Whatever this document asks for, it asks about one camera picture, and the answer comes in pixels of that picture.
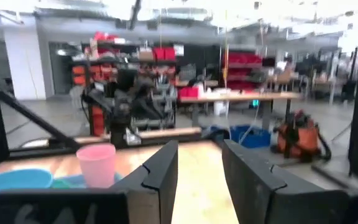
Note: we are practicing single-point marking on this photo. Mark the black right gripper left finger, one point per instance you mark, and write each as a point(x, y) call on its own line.
point(157, 186)

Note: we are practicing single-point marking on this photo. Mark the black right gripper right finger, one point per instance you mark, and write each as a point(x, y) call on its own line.
point(259, 193)

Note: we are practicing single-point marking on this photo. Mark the pink plastic cup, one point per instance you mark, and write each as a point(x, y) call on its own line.
point(96, 166)

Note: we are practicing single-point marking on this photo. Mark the blue bowl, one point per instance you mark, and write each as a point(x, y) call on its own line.
point(14, 182)

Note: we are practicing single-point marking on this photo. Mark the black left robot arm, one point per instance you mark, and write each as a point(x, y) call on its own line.
point(120, 105)

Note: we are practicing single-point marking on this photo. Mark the blue plastic storage bin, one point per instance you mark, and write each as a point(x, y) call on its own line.
point(253, 138)

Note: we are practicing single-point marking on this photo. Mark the orange shop vacuum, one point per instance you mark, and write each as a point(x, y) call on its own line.
point(303, 140)

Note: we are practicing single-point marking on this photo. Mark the wooden workbench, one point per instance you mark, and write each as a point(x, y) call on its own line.
point(238, 97)

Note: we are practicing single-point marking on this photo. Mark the rack with red bins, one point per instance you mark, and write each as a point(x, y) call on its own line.
point(244, 70)

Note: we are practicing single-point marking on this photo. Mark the shelf with red bins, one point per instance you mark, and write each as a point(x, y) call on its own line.
point(104, 67)

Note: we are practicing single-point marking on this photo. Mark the black metal table frame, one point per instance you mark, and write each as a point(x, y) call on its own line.
point(36, 119)

